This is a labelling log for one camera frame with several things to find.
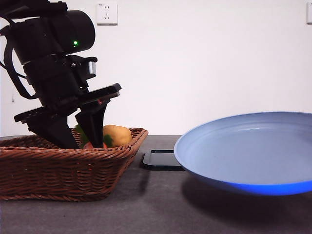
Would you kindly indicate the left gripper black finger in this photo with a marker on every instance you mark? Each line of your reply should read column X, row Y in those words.
column 93, row 122
column 53, row 132

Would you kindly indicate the orange carrot with green leaves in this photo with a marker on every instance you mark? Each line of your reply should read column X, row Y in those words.
column 109, row 141

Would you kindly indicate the blue round plate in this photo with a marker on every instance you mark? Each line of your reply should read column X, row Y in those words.
column 243, row 151

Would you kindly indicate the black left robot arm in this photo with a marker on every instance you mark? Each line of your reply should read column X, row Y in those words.
column 48, row 36

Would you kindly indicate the yellow-brown potato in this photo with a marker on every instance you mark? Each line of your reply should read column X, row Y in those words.
column 119, row 136

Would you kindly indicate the brown woven wicker basket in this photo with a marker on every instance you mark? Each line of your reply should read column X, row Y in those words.
column 61, row 170

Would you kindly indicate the dark rectangular tray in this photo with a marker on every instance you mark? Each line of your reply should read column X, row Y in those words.
column 158, row 162

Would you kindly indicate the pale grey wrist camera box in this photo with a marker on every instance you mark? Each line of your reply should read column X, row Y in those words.
column 92, row 67

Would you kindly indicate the white wall socket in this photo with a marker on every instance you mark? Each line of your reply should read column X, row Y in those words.
column 107, row 13
column 309, row 13

